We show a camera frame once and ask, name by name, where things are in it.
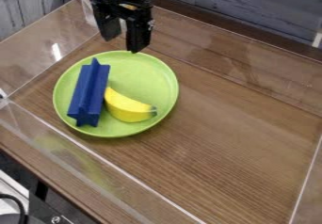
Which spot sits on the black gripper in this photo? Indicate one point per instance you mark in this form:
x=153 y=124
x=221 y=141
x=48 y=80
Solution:
x=135 y=12

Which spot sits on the yellow toy banana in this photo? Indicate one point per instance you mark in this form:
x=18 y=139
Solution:
x=127 y=109

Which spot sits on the lime green round plate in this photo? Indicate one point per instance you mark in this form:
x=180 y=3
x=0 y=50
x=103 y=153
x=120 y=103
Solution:
x=137 y=76

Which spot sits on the blue star-shaped block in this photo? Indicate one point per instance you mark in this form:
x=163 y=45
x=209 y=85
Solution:
x=86 y=98

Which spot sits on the clear acrylic tray walls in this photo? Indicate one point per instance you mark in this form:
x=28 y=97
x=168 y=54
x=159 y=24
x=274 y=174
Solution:
x=233 y=158

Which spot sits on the clear acrylic corner bracket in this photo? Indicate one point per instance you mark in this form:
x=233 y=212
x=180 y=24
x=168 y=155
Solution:
x=88 y=12

